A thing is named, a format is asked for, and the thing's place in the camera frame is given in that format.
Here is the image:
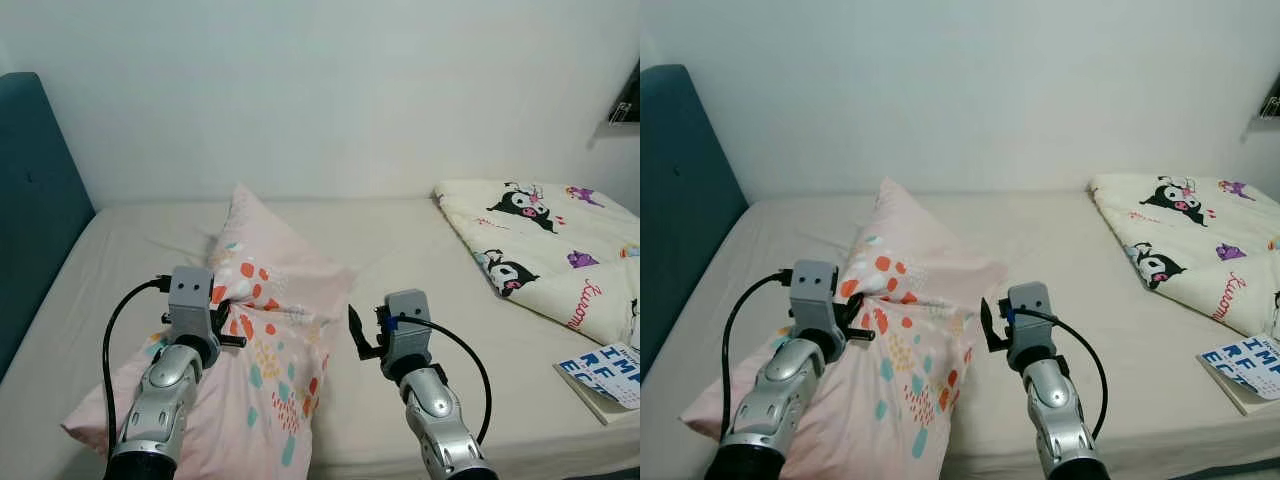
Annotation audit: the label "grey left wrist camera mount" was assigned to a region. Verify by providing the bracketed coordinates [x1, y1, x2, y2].
[790, 260, 839, 336]
[167, 267, 216, 341]

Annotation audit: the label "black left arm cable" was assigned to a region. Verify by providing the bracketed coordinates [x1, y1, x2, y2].
[103, 277, 173, 456]
[720, 270, 796, 441]

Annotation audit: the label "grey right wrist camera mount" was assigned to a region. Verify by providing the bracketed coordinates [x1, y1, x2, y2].
[385, 290, 433, 366]
[1005, 282, 1054, 366]

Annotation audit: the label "pink patterned pillow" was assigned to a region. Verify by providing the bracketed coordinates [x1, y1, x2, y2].
[683, 178, 1009, 480]
[60, 183, 358, 480]

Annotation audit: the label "white book blue letters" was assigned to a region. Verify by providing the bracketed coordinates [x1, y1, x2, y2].
[1197, 335, 1280, 416]
[553, 342, 641, 426]

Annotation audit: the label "beige sheeted mattress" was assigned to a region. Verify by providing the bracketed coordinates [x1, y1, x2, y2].
[0, 195, 641, 480]
[640, 190, 1280, 480]

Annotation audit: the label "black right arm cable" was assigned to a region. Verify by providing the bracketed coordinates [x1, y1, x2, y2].
[1005, 308, 1109, 441]
[385, 315, 493, 446]

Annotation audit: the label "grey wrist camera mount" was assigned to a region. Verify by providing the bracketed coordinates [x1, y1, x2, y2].
[1005, 282, 1054, 366]
[790, 260, 839, 336]
[167, 267, 216, 341]
[385, 290, 433, 366]

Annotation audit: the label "blue upholstered bed frame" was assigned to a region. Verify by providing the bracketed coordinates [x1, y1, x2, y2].
[0, 72, 96, 381]
[640, 65, 751, 381]

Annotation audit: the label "cream cartoon print blanket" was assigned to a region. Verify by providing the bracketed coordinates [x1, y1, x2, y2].
[1088, 174, 1280, 339]
[432, 180, 641, 346]

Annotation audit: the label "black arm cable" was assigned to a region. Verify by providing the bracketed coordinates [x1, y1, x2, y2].
[1005, 308, 1109, 441]
[103, 277, 173, 456]
[385, 315, 493, 446]
[720, 270, 796, 441]

